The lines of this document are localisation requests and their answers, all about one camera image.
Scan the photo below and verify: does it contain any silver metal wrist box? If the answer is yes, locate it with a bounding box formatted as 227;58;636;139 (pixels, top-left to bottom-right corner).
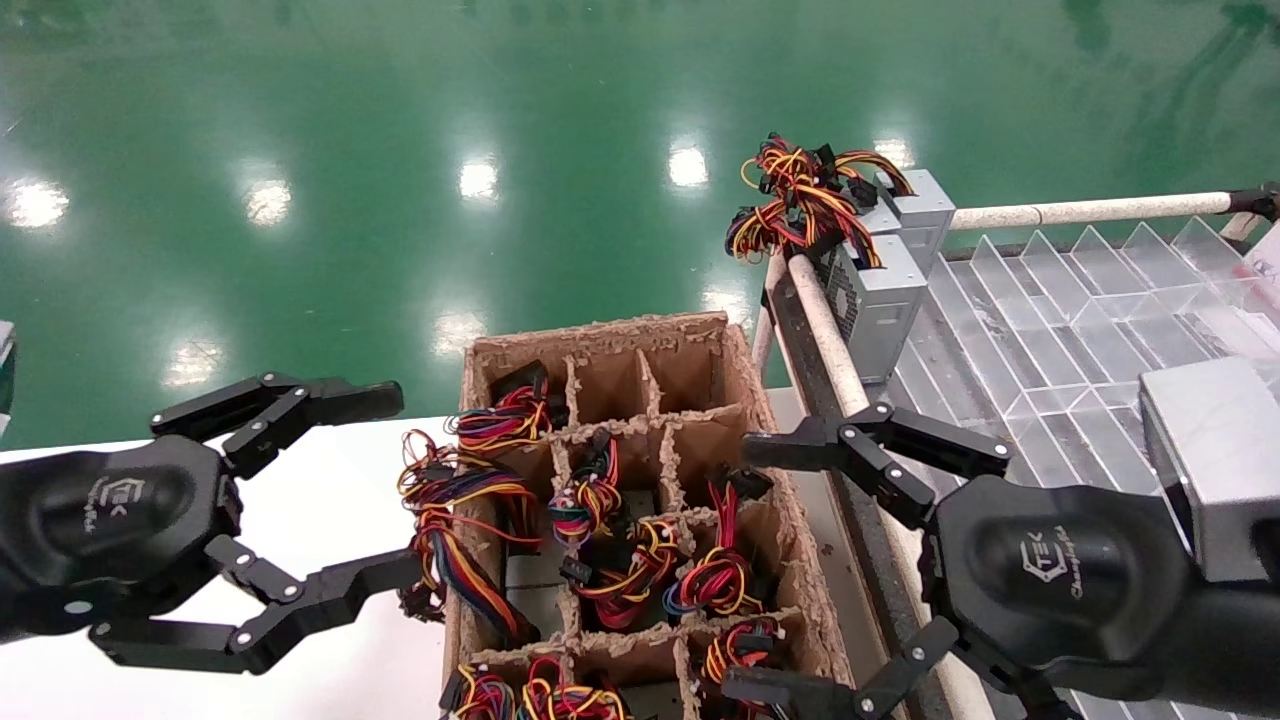
1138;357;1280;583

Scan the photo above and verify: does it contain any white foam padded rack leg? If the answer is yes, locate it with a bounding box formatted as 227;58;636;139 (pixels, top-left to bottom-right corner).
752;255;789;376

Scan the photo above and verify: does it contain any brown cardboard divider box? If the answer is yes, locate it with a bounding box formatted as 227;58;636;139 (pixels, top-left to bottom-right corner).
440;312;856;720

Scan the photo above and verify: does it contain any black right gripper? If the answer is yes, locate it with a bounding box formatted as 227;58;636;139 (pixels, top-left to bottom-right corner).
720;401;1203;720

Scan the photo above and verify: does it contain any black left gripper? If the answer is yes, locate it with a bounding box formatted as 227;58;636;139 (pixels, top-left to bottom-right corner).
0;372;423;676

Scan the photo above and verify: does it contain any clear acrylic divider tray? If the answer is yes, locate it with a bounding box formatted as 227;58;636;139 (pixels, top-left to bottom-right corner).
890;215;1280;720

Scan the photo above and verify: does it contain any black rack tube connector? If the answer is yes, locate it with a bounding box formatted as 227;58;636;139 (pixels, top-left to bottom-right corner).
1230;183;1280;223

